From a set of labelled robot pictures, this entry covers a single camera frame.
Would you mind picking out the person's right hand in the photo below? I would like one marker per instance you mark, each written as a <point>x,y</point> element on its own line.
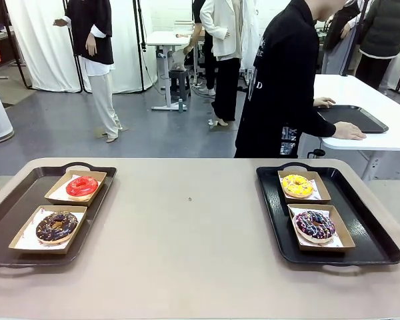
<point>350,131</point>

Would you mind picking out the person's left hand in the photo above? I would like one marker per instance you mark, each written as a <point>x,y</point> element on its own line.
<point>324,102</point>

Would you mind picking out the small black serving tray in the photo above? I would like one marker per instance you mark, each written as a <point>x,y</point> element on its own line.
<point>360,118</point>

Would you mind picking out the kraft paper food box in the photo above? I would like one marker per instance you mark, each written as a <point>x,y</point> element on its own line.
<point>96,195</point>
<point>76,230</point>
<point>346,233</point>
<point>323,199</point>

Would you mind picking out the yellow glazed donut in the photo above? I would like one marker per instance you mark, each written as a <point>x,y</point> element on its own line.
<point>290,188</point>

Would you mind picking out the purple glazed sprinkle donut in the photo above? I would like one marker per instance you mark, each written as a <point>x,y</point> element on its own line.
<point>306,230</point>

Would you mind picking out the red glazed donut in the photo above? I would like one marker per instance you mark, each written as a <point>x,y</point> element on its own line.
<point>75,190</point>

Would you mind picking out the chocolate donut with nuts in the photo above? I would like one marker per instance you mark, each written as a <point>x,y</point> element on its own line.
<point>46,233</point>

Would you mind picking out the large black serving tray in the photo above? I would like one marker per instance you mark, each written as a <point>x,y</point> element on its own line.
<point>370,240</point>

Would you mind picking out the brown plastic serving tray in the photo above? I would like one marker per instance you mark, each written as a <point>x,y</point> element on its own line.
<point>30,193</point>

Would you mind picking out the white side table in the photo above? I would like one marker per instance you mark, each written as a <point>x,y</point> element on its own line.
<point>370,90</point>

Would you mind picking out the person in black shirt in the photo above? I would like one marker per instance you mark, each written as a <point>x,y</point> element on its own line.
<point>280,66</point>

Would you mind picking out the black slanted pole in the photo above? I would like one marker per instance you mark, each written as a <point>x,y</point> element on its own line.
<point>355,40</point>

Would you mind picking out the person in brown coat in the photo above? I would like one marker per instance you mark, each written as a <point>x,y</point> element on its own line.
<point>340,20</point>

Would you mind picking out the person in dark green jacket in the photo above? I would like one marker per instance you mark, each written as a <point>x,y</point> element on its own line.
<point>383,30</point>

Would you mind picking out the white hanging coat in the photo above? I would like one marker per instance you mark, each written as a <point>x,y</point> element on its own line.
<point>250,43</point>

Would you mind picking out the person in black outfit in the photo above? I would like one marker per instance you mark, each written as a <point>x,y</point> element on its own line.
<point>209,66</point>

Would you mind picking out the small grey bottle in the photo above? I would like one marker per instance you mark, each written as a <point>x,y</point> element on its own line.
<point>180,106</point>

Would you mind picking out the black stool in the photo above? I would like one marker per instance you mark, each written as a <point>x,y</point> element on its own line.
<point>179,75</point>

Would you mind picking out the white bag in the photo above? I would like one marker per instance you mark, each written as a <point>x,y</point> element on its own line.
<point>178,60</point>

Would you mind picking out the white standing desk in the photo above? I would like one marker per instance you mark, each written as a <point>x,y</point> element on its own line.
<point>166,37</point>

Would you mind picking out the black light stand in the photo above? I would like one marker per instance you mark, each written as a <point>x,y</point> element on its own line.
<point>140,43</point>

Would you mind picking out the mannequin in black top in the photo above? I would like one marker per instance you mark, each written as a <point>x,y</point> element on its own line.
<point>93,40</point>

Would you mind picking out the white backdrop curtain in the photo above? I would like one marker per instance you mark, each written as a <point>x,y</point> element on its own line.
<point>40,50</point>

